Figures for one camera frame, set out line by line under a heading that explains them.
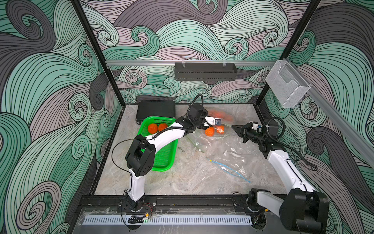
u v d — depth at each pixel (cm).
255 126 76
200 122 78
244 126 70
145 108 110
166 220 70
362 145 51
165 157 88
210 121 73
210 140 98
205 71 98
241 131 71
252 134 68
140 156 48
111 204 74
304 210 41
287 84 75
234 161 84
